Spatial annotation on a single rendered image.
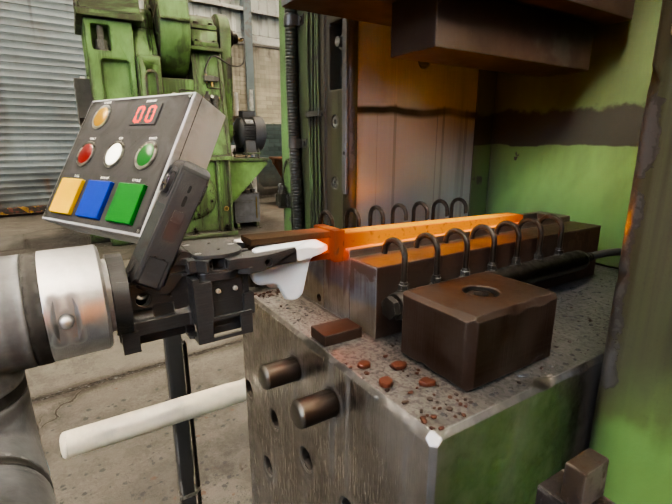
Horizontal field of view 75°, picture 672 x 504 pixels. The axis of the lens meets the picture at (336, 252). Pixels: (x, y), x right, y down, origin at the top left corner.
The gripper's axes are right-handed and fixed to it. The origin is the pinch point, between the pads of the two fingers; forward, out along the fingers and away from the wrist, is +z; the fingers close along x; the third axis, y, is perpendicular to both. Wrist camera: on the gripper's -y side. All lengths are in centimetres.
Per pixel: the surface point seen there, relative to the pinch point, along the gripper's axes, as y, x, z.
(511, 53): -20.2, 3.8, 26.0
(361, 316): 7.8, 5.1, 2.9
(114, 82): -70, -488, 41
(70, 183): -3, -62, -20
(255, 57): -167, -829, 342
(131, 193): -1.9, -42.9, -11.9
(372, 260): 1.8, 5.1, 4.3
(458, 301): 3.0, 16.2, 5.2
